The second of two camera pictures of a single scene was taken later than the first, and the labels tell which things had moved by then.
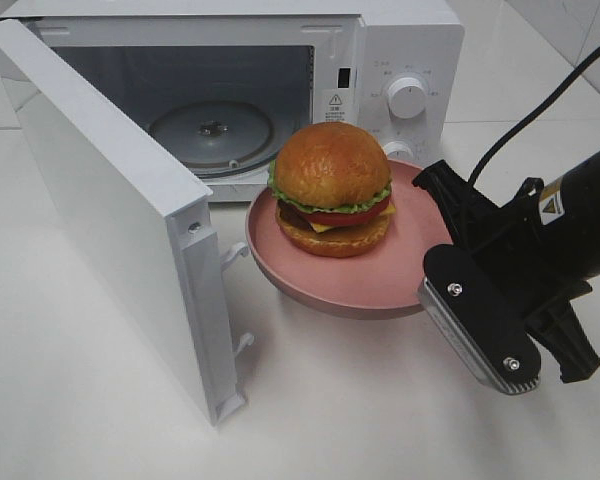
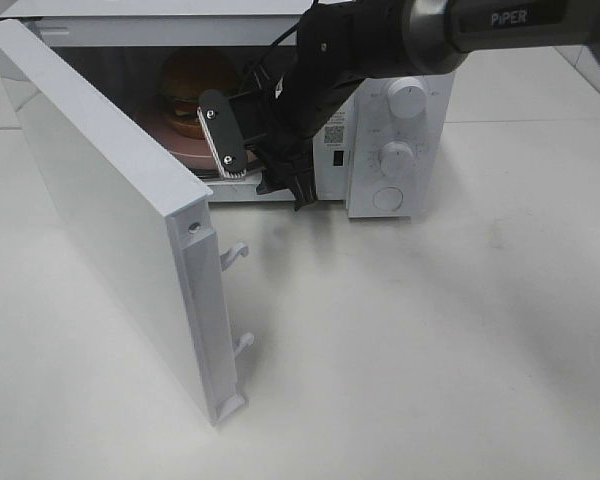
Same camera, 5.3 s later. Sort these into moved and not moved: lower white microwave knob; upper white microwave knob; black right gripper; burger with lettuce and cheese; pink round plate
Moved: burger with lettuce and cheese; black right gripper; pink round plate
Not moved: lower white microwave knob; upper white microwave knob
